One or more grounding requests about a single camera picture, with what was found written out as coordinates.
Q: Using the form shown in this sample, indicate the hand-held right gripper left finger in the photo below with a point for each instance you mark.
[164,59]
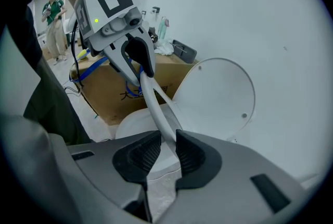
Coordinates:
[104,165]

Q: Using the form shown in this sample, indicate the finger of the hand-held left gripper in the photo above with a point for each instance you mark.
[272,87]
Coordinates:
[117,59]
[140,48]

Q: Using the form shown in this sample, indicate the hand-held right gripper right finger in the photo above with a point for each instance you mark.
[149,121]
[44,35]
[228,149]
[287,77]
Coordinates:
[229,191]

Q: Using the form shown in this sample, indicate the white crumpled cloth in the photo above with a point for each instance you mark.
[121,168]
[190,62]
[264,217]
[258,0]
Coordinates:
[164,48]

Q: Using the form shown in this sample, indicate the green bottle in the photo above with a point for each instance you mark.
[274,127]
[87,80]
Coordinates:
[162,29]

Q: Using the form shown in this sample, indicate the yellow brush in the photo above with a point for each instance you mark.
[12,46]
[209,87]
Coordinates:
[83,54]

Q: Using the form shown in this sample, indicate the large cardboard box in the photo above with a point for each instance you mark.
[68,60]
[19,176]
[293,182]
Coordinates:
[109,98]

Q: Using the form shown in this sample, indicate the black flat tray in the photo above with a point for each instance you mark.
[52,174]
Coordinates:
[185,51]

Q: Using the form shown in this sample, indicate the person's dark trousers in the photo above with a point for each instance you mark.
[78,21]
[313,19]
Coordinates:
[52,103]

